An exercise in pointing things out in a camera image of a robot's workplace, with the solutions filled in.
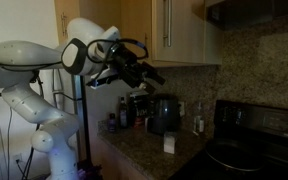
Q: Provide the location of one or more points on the small purple bottle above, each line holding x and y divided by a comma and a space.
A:
112, 123

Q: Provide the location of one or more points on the clear spray bottle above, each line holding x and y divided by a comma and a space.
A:
199, 125

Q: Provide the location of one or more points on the black range hood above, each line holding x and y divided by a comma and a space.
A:
250, 13

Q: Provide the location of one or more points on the wooden cabinet above fridge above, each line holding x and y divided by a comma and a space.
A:
60, 16

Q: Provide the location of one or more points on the small white box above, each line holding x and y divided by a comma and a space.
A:
170, 143

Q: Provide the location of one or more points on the stainless steel fridge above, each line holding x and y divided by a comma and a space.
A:
84, 133

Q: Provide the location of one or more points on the tall dark glass bottle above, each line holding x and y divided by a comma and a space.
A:
123, 115

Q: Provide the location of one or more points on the white wall outlet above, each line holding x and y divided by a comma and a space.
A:
181, 108

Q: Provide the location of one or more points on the black frying pan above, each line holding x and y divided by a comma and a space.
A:
234, 156

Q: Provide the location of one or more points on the black air fryer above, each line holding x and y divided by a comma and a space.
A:
165, 115

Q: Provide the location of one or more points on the small red container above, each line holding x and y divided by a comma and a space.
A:
138, 122

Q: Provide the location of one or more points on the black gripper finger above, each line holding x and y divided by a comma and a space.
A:
154, 75
149, 87

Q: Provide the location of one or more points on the black coffee machine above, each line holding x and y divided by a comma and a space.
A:
139, 105

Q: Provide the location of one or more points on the wooden lower cabinet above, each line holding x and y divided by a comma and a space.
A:
117, 163

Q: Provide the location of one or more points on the black electric stove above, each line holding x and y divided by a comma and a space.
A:
267, 133

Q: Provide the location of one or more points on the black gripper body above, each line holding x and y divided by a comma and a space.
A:
130, 68

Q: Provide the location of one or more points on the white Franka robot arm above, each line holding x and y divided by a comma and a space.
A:
34, 110

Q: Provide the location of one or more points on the wooden upper cabinet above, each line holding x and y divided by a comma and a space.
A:
184, 33

